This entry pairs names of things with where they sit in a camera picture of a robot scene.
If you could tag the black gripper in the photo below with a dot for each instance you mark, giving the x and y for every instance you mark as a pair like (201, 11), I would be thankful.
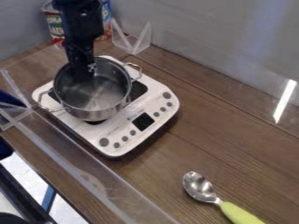
(82, 24)

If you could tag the silver steel pot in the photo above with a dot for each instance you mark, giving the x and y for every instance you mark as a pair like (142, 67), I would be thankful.
(97, 95)

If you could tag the white and black stove top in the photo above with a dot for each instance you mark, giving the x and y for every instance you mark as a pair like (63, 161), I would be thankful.
(115, 136)

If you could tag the tomato sauce can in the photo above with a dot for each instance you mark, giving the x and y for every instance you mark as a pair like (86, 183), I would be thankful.
(54, 22)

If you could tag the alphabet soup can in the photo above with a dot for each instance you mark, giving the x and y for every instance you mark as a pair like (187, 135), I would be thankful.
(107, 17)

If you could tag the blue cloth object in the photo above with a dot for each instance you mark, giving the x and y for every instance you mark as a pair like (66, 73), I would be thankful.
(6, 149)

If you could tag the clear acrylic front barrier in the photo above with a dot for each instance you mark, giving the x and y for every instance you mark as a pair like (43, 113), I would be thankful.
(99, 194)

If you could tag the clear acrylic corner bracket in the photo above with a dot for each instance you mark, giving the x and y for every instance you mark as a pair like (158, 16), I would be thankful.
(130, 43)

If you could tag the clear acrylic left bracket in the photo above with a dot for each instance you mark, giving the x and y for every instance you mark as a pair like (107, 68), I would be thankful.
(15, 108)

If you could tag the spoon with green handle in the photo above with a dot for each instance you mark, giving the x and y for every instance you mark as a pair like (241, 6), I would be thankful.
(201, 190)

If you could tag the black and blue stand frame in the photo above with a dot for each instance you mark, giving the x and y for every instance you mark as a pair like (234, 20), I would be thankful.
(33, 212)

